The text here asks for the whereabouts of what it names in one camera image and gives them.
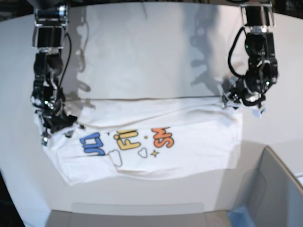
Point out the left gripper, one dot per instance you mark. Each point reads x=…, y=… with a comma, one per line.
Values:
x=237, y=94

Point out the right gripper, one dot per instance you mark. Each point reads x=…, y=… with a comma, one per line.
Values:
x=51, y=124

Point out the white printed t-shirt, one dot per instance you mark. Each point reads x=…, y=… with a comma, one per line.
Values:
x=149, y=139

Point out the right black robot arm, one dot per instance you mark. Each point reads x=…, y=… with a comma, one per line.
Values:
x=48, y=99

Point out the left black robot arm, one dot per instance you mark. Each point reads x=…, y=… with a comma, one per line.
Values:
x=250, y=89

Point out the grey cardboard box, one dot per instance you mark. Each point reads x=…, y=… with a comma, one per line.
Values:
x=267, y=195

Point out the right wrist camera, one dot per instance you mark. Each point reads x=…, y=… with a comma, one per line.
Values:
x=44, y=141

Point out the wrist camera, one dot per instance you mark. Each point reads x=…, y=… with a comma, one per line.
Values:
x=258, y=112
x=44, y=141

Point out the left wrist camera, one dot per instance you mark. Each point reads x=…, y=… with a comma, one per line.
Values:
x=258, y=112

